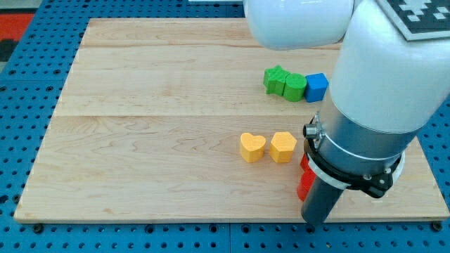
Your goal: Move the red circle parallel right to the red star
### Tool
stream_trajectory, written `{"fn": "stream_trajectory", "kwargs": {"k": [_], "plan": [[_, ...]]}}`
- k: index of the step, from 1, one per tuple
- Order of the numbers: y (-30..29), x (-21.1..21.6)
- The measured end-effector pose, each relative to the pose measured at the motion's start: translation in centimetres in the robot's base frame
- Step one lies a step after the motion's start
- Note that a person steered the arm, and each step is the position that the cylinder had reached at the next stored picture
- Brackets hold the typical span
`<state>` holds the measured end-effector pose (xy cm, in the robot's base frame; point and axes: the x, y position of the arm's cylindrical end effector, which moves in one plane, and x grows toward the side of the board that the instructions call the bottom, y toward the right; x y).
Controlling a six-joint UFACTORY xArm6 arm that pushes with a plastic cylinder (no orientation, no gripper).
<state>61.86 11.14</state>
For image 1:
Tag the red cylinder block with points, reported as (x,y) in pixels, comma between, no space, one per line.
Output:
(305,184)

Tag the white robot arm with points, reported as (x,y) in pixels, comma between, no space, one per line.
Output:
(391,75)

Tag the green star block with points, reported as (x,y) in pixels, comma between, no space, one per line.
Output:
(274,80)

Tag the red star block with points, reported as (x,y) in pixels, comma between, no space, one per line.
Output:
(304,164)

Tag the yellow heart block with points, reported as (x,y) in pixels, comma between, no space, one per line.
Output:
(252,147)

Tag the yellow hexagon block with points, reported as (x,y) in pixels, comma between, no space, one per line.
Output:
(282,147)

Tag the light wooden board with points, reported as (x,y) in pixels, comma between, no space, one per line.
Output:
(147,127)

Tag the green cylinder block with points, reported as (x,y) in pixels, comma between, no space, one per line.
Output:
(295,84)

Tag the blue cube block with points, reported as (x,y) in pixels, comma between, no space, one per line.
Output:
(316,87)

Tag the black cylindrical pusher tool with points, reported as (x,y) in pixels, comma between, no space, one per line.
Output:
(319,202)

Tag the black white fiducial marker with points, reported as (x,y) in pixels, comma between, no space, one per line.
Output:
(418,19)

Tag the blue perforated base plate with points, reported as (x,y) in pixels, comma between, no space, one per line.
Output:
(39,40)

